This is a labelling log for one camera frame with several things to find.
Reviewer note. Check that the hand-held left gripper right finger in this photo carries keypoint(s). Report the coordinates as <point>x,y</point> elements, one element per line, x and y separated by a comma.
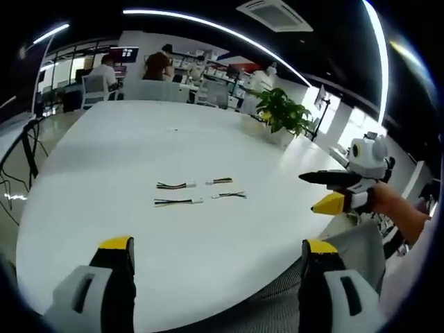
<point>347,298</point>

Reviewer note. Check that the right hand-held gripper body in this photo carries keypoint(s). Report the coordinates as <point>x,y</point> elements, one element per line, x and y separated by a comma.
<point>367,156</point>

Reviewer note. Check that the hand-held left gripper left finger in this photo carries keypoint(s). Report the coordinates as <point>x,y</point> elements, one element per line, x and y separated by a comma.
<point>86,295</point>

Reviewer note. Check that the person's right hand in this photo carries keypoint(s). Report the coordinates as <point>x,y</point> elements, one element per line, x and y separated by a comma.
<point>385,199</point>

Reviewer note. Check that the grey mesh office chair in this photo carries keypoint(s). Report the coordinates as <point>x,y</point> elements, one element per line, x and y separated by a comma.
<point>360,243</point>

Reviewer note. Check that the person's white shirt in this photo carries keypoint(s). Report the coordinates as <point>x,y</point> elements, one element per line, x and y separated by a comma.
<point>412,270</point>

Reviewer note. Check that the monitor on black stand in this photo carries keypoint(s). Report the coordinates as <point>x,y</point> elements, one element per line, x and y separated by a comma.
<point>322,98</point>

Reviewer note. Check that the green potted plant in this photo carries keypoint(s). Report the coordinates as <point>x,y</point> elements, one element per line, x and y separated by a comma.
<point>281,107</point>

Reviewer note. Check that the long ceiling light strip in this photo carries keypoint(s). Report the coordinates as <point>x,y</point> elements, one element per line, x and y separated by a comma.
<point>222,26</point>
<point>379,52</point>

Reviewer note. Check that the black tripod stand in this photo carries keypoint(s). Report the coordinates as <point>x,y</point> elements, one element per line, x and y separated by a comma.
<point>29,145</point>

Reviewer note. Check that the small white object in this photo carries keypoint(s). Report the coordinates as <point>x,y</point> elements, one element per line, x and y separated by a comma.
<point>172,130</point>

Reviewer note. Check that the ceiling air conditioner vent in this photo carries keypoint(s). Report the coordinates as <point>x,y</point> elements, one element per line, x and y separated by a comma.
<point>274,14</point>

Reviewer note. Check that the white desk partition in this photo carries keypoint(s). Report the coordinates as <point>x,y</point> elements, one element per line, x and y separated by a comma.
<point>163,91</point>

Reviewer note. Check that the white office chair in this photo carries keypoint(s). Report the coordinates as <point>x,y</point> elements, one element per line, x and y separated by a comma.
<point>95,88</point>

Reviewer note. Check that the short ceiling light strip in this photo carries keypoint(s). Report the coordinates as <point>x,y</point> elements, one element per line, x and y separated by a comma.
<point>52,33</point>

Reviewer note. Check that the wall screen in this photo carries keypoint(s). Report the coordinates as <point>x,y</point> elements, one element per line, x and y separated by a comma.
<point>125,55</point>

